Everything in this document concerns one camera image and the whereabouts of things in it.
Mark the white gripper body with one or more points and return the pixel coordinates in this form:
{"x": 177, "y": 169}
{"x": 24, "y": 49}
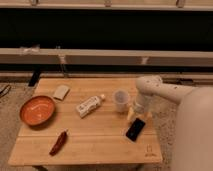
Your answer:
{"x": 141, "y": 103}

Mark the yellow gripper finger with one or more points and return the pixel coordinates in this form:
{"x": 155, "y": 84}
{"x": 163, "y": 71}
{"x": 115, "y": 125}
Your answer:
{"x": 130, "y": 114}
{"x": 147, "y": 116}

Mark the black eraser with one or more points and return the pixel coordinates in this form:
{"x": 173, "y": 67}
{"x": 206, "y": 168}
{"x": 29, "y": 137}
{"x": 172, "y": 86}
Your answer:
{"x": 135, "y": 129}

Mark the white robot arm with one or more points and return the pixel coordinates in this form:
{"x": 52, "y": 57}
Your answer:
{"x": 193, "y": 141}

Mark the clear plastic cup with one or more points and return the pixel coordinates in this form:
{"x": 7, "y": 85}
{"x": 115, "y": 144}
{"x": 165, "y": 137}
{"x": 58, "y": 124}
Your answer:
{"x": 121, "y": 100}

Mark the white plastic bottle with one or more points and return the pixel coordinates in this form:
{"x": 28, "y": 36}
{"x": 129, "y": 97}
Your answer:
{"x": 89, "y": 105}

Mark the beige sponge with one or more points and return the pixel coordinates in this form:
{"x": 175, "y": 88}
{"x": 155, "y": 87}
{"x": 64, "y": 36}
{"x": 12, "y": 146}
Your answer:
{"x": 61, "y": 92}

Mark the red chili pepper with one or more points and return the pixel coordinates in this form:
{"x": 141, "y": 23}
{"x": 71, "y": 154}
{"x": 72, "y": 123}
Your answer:
{"x": 59, "y": 143}

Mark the orange bowl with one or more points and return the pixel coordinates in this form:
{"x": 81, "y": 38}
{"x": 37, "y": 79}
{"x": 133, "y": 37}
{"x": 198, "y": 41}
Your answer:
{"x": 37, "y": 110}

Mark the grey rail beam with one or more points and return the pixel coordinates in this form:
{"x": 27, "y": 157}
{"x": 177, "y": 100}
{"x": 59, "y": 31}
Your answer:
{"x": 105, "y": 57}

